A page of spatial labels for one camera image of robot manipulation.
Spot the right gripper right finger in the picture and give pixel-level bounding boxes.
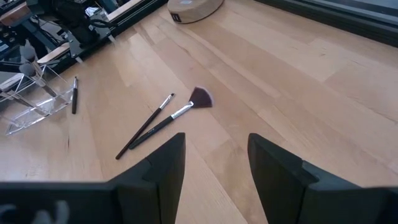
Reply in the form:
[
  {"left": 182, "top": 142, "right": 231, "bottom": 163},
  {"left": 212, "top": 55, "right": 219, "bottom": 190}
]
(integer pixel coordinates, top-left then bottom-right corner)
[{"left": 248, "top": 133, "right": 362, "bottom": 224}]

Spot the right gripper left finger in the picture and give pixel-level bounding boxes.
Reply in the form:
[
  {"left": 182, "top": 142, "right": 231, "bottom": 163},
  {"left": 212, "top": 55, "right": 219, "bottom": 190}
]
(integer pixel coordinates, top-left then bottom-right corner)
[{"left": 107, "top": 133, "right": 187, "bottom": 224}]

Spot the long thin dark brush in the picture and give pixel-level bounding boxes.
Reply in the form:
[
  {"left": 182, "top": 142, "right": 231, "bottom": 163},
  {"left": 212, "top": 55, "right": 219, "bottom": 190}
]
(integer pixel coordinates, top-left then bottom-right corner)
[{"left": 115, "top": 93, "right": 176, "bottom": 161}]

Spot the black fan brush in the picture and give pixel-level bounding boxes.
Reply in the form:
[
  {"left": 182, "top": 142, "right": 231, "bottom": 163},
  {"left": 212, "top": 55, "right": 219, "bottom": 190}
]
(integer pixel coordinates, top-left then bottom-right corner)
[{"left": 128, "top": 86, "right": 214, "bottom": 151}]

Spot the slim black brush silver ferrule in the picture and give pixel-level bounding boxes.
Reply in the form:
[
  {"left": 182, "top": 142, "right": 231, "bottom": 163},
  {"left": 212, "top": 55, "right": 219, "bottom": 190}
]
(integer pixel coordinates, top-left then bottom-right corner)
[{"left": 72, "top": 76, "right": 79, "bottom": 115}]

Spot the large black powder brush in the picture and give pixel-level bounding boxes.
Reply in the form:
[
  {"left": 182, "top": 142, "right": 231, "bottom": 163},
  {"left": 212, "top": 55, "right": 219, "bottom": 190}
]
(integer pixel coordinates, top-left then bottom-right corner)
[{"left": 18, "top": 62, "right": 50, "bottom": 116}]

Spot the medium black round brush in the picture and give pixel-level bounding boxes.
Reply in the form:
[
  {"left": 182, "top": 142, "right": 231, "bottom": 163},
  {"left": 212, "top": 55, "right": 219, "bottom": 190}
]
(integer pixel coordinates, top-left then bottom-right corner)
[{"left": 19, "top": 44, "right": 60, "bottom": 98}]

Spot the clear acrylic brush organizer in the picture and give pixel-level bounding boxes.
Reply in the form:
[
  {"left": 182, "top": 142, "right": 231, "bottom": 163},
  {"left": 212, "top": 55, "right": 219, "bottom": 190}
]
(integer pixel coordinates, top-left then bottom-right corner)
[{"left": 0, "top": 62, "right": 76, "bottom": 136}]

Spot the white shade wooden base lamp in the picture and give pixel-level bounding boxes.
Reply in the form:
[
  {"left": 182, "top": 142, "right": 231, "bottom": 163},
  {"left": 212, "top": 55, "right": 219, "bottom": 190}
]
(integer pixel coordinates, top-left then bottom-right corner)
[{"left": 167, "top": 0, "right": 225, "bottom": 25}]

